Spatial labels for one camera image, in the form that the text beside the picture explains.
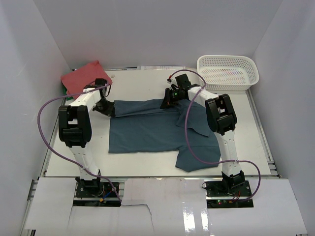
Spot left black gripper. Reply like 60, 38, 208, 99
92, 99, 115, 118

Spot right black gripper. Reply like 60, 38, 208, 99
161, 88, 183, 110

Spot blue t shirt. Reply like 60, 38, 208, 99
109, 99, 221, 172

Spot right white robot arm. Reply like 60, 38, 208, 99
160, 74, 245, 196

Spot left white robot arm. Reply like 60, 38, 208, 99
59, 78, 115, 196

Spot folded red t shirt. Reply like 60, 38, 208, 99
61, 60, 113, 95

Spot folded green t shirt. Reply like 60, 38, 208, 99
63, 86, 73, 101

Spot white plastic laundry basket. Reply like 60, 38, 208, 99
196, 55, 259, 91

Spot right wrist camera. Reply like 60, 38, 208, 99
167, 74, 179, 89

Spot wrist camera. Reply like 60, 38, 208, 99
94, 78, 112, 90
167, 74, 179, 89

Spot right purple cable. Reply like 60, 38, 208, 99
167, 68, 261, 203

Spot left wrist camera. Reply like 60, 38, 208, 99
94, 78, 112, 90

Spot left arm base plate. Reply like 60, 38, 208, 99
73, 182, 121, 207

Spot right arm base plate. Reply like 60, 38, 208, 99
201, 180, 254, 209

